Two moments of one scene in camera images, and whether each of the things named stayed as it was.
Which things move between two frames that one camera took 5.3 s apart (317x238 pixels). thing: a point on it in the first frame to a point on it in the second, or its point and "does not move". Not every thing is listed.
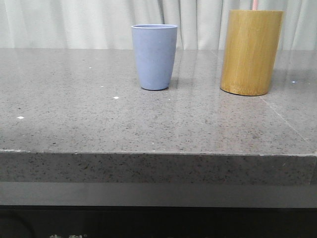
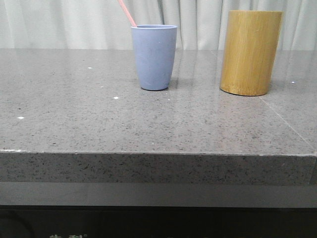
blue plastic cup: (155, 46) does not move
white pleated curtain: (108, 24) does not move
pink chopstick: (255, 5) to (127, 12)
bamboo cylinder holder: (251, 51) does not move
